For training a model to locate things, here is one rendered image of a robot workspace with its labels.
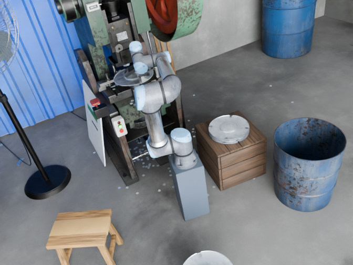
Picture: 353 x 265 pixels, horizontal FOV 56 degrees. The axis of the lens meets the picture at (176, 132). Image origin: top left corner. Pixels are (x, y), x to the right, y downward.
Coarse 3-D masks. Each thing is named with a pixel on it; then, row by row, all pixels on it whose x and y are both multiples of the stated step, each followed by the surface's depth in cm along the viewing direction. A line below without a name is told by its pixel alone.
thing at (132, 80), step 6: (120, 72) 244; (150, 72) 237; (114, 78) 238; (120, 78) 236; (126, 78) 234; (132, 78) 232; (138, 78) 232; (120, 84) 229; (126, 84) 228; (132, 84) 227; (138, 84) 226
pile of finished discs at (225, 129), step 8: (216, 120) 247; (224, 120) 245; (232, 120) 244; (240, 120) 242; (216, 128) 239; (224, 128) 237; (232, 128) 235; (240, 128) 235; (248, 128) 233; (216, 136) 232; (224, 136) 231; (232, 136) 230; (240, 136) 228
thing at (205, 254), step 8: (192, 256) 178; (208, 256) 177; (216, 256) 176; (224, 256) 175; (184, 264) 175; (192, 264) 175; (200, 264) 174; (208, 264) 173; (216, 264) 173; (224, 264) 172; (232, 264) 171
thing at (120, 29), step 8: (112, 16) 220; (120, 16) 223; (112, 24) 216; (120, 24) 218; (128, 24) 221; (112, 32) 219; (120, 32) 221; (128, 32) 224; (120, 40) 224; (128, 40) 226; (120, 48) 225; (128, 48) 228; (112, 56) 238; (120, 56) 228; (128, 56) 229
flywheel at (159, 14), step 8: (152, 0) 247; (160, 0) 234; (168, 0) 223; (176, 0) 204; (152, 8) 250; (160, 8) 240; (168, 8) 228; (176, 8) 208; (152, 16) 250; (160, 16) 246; (168, 16) 233; (176, 16) 213; (160, 24) 242; (168, 24) 230; (168, 32) 235
